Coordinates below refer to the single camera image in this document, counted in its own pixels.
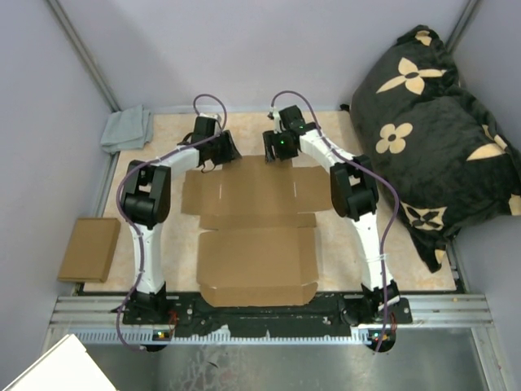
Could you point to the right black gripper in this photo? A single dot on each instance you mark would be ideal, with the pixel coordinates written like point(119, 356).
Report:
point(269, 141)

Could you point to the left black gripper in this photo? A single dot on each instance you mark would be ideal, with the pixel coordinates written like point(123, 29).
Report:
point(230, 152)

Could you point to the brown cardboard box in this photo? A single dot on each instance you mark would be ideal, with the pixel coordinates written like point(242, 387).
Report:
point(258, 246)

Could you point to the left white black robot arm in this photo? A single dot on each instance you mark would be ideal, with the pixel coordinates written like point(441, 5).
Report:
point(143, 199)

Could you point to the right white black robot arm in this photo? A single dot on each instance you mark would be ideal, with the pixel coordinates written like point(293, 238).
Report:
point(354, 196)

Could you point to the small folded cardboard box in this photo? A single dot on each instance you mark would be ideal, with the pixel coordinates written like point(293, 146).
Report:
point(90, 251)

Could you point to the grey folded cloth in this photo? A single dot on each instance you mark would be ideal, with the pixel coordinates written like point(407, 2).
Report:
point(130, 129)

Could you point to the black floral pillow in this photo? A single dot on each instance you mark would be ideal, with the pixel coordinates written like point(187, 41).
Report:
point(447, 164)

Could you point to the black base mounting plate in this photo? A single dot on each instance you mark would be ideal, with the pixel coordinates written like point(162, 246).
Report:
point(327, 314)

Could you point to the white board corner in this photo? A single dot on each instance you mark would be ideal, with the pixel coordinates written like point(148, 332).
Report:
point(65, 366)

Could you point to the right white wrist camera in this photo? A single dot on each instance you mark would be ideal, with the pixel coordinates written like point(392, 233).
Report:
point(274, 116)

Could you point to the aluminium frame rail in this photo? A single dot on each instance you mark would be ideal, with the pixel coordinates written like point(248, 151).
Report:
point(94, 320)

